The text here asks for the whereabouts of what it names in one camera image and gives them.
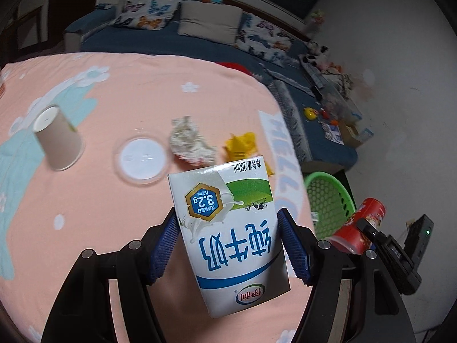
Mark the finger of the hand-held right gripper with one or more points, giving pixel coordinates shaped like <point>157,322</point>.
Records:
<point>369,232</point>

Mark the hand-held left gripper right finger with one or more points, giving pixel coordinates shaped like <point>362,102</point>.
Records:
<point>294,248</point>

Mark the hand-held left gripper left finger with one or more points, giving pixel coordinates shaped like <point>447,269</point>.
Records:
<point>162,248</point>

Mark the red snack cup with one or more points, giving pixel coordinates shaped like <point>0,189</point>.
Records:
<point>346,234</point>

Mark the green plastic basket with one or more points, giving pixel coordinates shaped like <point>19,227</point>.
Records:
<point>325,200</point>

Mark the white milk carton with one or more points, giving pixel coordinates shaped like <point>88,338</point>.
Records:
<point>228,239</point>

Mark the pink flower blanket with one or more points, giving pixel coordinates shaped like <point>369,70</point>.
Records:
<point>89,221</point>

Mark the clear plastic lid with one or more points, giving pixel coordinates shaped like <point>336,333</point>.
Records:
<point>142,159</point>

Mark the cardboard box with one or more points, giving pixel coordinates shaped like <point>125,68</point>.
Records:
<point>357,132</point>

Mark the picture book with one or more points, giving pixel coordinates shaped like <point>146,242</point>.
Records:
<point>332,133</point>

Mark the yellow plastic wrapper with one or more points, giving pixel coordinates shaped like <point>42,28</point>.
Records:
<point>242,146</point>

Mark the clear plastic storage box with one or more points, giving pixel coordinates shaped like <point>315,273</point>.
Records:
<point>342,103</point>

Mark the yellow toy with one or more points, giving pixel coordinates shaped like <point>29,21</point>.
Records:
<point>310,113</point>

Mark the brown paper cup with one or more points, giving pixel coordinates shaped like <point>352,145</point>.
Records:
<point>59,139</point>

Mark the black and white plush cow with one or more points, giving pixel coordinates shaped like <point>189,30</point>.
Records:
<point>317,53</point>

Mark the red ball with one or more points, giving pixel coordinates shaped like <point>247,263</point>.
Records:
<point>235,67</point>

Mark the blue sofa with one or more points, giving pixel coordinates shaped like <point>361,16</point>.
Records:
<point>142,43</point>

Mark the butterfly print cushion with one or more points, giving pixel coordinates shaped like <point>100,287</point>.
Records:
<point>146,10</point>
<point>267,41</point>

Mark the colourful flower bunch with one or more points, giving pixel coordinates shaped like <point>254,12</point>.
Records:
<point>316,16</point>

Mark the grey cushion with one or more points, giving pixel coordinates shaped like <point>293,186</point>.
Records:
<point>210,23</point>

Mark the orange toy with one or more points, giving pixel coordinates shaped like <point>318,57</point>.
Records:
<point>212,0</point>

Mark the dark wooden door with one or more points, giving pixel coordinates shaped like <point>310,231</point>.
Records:
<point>71,3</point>

